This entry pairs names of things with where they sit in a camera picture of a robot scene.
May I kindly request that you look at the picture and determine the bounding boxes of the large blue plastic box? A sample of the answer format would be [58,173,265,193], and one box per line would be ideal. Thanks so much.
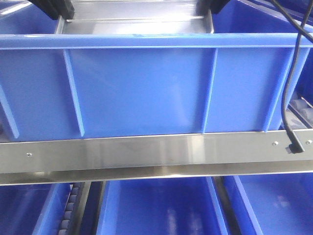
[0,0,313,142]

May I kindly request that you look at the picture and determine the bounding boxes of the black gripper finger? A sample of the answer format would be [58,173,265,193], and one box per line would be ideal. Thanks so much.
[58,0,74,19]
[29,0,59,20]

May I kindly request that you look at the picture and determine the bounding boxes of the silver ribbed metal tray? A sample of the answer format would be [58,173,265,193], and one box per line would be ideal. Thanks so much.
[55,0,214,35]

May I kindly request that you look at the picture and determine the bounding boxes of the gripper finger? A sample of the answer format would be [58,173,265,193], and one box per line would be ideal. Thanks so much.
[210,0,229,14]
[196,0,212,15]

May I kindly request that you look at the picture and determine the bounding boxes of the blue bin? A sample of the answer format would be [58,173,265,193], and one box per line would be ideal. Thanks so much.
[96,177,230,235]
[0,183,71,235]
[223,173,313,235]

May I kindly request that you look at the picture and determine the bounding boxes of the lower roller track rail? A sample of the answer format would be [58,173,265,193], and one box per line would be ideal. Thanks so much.
[57,183,84,235]

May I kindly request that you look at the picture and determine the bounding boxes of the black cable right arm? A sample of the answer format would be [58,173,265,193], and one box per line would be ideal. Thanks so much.
[271,0,313,154]

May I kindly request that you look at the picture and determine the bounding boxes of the blue bin lower centre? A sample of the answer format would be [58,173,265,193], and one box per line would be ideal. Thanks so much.
[96,177,230,235]

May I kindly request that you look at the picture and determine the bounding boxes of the blue bin lower right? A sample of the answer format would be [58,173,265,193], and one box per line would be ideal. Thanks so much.
[223,173,313,235]

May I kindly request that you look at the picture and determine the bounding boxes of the blue bin lower left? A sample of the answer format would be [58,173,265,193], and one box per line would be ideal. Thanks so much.
[0,183,71,235]

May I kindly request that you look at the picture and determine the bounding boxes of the lower steel rack beam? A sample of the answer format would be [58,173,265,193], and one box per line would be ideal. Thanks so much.
[0,129,313,185]

